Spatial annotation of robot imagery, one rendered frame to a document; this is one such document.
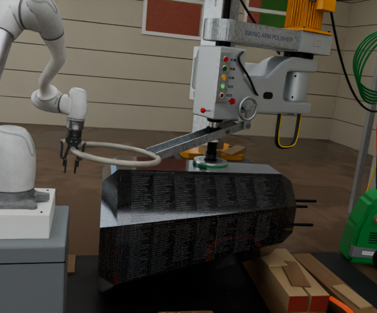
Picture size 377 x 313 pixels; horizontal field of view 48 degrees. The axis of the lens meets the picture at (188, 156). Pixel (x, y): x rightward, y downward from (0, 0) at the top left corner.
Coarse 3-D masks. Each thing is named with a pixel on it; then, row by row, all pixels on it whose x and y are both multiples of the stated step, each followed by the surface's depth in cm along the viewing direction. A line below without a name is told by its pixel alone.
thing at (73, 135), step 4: (68, 132) 215; (72, 132) 214; (76, 132) 215; (80, 132) 216; (68, 136) 216; (72, 136) 214; (76, 136) 215; (80, 136) 217; (68, 140) 217; (72, 140) 217; (76, 140) 218; (80, 140) 219; (72, 144) 218
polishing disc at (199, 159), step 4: (196, 156) 269; (200, 156) 270; (204, 156) 272; (196, 160) 259; (200, 160) 260; (204, 160) 261; (220, 160) 265; (224, 160) 266; (204, 164) 255; (208, 164) 254; (212, 164) 254; (216, 164) 255; (220, 164) 256; (224, 164) 258
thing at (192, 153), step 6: (228, 144) 361; (186, 150) 319; (192, 150) 321; (222, 150) 332; (186, 156) 311; (192, 156) 311; (222, 156) 317; (228, 156) 318; (234, 156) 319; (240, 156) 320
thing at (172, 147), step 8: (232, 120) 273; (224, 128) 257; (232, 128) 260; (240, 128) 264; (248, 128) 263; (184, 136) 255; (192, 136) 258; (200, 136) 262; (208, 136) 251; (216, 136) 255; (224, 136) 258; (160, 144) 247; (168, 144) 250; (176, 144) 253; (184, 144) 243; (192, 144) 246; (200, 144) 249; (160, 152) 235; (168, 152) 238; (176, 152) 241
